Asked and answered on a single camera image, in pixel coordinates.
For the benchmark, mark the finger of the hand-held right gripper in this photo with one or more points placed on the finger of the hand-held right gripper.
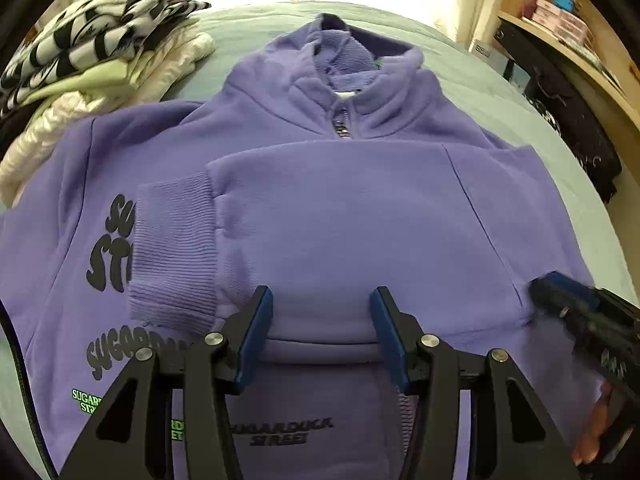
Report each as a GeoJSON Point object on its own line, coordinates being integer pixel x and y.
{"type": "Point", "coordinates": [570, 291]}

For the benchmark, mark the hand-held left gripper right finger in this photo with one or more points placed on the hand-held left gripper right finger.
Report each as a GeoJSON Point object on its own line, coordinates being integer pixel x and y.
{"type": "Point", "coordinates": [385, 330]}

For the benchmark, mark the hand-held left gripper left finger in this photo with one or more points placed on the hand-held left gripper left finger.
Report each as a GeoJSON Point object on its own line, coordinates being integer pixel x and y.
{"type": "Point", "coordinates": [257, 330]}

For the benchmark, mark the purple sweatshirt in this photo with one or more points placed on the purple sweatshirt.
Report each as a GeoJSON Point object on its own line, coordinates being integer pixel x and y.
{"type": "Point", "coordinates": [350, 200]}

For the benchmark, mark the person's right hand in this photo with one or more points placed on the person's right hand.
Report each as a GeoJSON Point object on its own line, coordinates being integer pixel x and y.
{"type": "Point", "coordinates": [595, 425]}

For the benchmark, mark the black hanging garment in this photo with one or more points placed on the black hanging garment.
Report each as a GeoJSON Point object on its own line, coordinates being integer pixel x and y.
{"type": "Point", "coordinates": [575, 115]}

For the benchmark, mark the grey bed sheet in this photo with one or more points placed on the grey bed sheet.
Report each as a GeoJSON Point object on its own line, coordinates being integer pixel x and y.
{"type": "Point", "coordinates": [475, 90]}

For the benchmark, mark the wooden shelf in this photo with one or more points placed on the wooden shelf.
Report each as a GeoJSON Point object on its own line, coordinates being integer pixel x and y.
{"type": "Point", "coordinates": [580, 60]}

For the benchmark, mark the pink boxes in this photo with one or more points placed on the pink boxes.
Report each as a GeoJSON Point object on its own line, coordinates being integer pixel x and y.
{"type": "Point", "coordinates": [562, 20]}

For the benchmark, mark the teal box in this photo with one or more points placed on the teal box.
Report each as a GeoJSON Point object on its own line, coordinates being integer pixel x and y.
{"type": "Point", "coordinates": [564, 2]}

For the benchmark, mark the white quilted jacket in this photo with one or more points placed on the white quilted jacket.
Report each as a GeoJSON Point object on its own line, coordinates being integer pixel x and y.
{"type": "Point", "coordinates": [45, 132]}

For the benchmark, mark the light green garment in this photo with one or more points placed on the light green garment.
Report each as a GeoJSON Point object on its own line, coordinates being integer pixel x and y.
{"type": "Point", "coordinates": [85, 79]}

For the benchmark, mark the dark cloth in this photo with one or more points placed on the dark cloth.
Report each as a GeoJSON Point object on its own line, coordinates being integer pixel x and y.
{"type": "Point", "coordinates": [12, 127]}

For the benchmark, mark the black and white patterned garment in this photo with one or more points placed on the black and white patterned garment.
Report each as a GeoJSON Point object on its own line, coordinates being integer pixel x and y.
{"type": "Point", "coordinates": [100, 35]}

